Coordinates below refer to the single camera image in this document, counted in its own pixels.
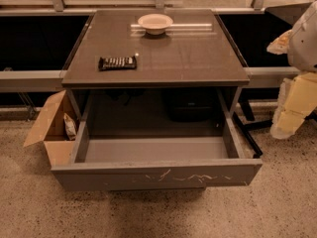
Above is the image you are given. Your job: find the crumpled wrapper in box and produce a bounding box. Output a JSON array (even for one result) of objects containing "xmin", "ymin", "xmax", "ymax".
[{"xmin": 63, "ymin": 113, "xmax": 76, "ymax": 141}]

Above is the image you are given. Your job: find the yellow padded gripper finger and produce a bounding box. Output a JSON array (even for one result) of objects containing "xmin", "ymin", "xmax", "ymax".
[
  {"xmin": 270, "ymin": 72, "xmax": 317, "ymax": 139},
  {"xmin": 266, "ymin": 30, "xmax": 292, "ymax": 55}
]

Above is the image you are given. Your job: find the white bowl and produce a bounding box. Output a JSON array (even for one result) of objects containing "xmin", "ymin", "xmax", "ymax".
[{"xmin": 138, "ymin": 14, "xmax": 173, "ymax": 35}]

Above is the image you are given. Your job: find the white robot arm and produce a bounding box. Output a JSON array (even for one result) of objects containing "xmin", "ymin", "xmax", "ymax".
[{"xmin": 266, "ymin": 1, "xmax": 317, "ymax": 139}]

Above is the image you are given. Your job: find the grey cabinet with glossy top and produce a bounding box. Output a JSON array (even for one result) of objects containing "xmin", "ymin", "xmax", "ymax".
[{"xmin": 62, "ymin": 9, "xmax": 249, "ymax": 110}]

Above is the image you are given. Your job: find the open cardboard box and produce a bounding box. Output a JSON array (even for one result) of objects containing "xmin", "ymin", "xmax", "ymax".
[{"xmin": 24, "ymin": 90, "xmax": 78, "ymax": 167}]

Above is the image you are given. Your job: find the grey open top drawer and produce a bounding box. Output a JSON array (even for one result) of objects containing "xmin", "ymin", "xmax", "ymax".
[{"xmin": 53, "ymin": 89, "xmax": 263, "ymax": 190}]

